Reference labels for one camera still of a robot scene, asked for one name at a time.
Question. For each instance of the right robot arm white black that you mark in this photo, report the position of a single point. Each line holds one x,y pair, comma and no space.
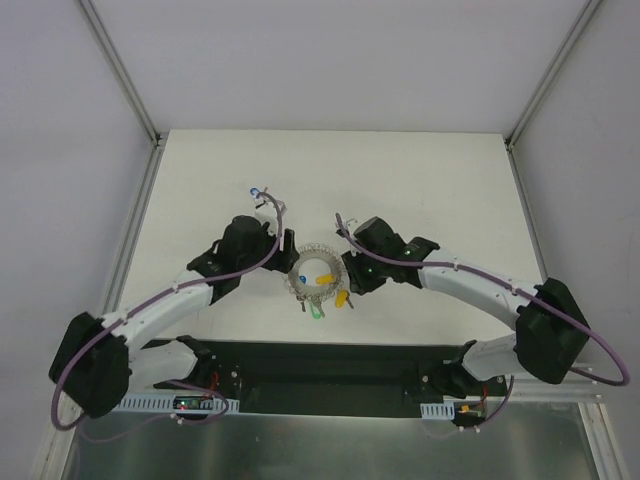
547,328

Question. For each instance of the left white cable duct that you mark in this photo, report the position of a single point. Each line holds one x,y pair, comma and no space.
171,403

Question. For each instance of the right aluminium frame post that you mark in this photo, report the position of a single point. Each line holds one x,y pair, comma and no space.
581,23

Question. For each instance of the right white cable duct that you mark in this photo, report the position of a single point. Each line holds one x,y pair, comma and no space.
444,411

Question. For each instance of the large metal keyring with rings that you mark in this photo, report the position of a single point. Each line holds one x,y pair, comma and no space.
316,260

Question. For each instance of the left side frame rail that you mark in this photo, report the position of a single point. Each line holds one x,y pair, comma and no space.
117,278

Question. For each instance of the white cable duct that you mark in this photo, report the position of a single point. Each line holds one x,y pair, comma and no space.
171,403
444,411

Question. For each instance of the right side frame rail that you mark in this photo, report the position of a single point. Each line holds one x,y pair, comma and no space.
532,240

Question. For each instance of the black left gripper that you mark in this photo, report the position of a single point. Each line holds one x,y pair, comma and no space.
279,253

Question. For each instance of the left aluminium frame post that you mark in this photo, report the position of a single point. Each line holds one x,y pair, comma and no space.
119,70

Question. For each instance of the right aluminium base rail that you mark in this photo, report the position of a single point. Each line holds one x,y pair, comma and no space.
574,389

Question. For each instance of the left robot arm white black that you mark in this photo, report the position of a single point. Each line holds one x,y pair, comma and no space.
101,358

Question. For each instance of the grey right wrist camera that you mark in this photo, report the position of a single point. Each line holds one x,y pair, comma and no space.
350,225

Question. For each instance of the frame rail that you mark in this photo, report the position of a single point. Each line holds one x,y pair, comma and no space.
117,278
532,240

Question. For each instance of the silver key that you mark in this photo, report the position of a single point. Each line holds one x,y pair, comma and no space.
301,301

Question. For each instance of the aluminium frame post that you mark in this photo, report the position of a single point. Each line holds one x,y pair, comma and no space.
119,70
581,23

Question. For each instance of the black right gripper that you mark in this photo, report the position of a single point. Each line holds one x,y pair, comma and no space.
355,273

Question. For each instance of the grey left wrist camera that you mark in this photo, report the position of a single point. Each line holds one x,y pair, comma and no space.
265,212

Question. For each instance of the green key tag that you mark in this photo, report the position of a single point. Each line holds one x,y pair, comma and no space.
315,311

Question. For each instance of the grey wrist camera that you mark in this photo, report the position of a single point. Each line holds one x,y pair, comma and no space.
265,212
350,225

